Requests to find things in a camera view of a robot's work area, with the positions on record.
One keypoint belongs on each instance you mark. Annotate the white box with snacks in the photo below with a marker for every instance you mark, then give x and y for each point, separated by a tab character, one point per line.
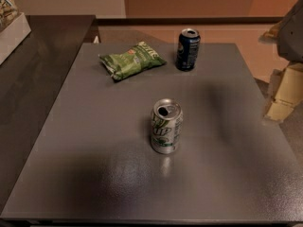
14	28

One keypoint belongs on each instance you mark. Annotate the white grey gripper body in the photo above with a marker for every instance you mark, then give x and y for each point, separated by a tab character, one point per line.
292	37

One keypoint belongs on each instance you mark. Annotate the silver green 7up can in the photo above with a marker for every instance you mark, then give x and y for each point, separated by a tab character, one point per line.
166	125

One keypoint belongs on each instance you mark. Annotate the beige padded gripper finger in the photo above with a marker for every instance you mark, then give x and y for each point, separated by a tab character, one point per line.
285	92

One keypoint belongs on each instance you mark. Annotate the dark blue soda can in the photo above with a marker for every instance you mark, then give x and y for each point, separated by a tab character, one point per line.
188	48

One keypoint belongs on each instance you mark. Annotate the green jalapeno chip bag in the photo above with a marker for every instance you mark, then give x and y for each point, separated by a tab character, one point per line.
137	59

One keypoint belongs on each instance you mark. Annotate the dark side table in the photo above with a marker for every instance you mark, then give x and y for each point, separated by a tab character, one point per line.
30	80

